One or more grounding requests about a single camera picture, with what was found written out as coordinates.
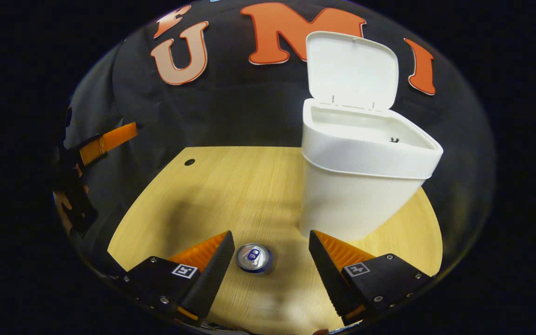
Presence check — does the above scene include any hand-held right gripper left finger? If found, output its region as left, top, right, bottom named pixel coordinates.
left=126, top=230, right=235, bottom=326

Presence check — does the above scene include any white desktop garbage bin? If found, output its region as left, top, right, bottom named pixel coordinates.
left=299, top=31, right=444, bottom=241

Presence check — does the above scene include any wooden desktop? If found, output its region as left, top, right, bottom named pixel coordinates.
left=108, top=147, right=443, bottom=335

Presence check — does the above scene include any blue pop can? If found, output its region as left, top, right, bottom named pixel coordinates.
left=235, top=243, right=274, bottom=274

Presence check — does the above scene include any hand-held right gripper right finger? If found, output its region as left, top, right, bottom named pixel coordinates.
left=308, top=229, right=434, bottom=327

